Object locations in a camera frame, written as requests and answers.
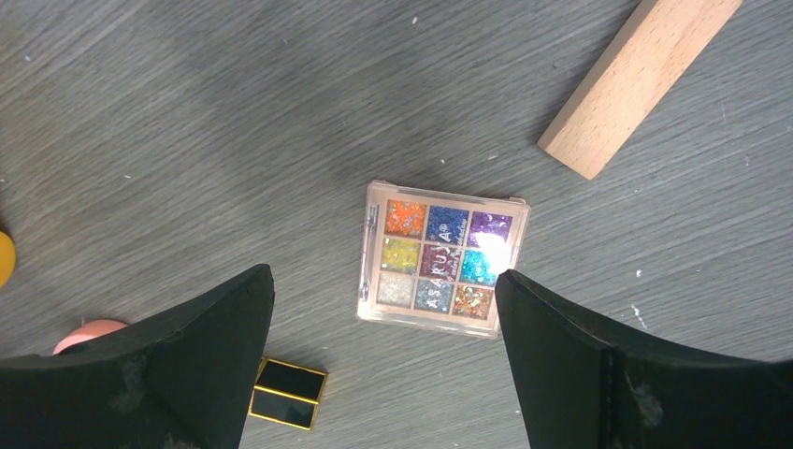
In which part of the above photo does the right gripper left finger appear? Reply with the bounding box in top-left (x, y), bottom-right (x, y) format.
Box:
top-left (1, 264), bottom-right (275, 448)

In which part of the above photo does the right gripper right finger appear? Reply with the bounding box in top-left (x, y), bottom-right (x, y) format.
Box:
top-left (495, 270), bottom-right (792, 448)

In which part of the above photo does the gold black lipstick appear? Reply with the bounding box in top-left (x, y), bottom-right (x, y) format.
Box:
top-left (248, 357), bottom-right (328, 430)

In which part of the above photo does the small pink round puff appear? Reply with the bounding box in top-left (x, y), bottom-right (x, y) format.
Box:
top-left (52, 319), bottom-right (127, 355)

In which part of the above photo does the eyeshadow palette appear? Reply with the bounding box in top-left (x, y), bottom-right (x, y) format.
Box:
top-left (356, 181), bottom-right (530, 339)

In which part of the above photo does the yellow toy block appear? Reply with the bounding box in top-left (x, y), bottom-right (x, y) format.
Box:
top-left (0, 231), bottom-right (17, 287)

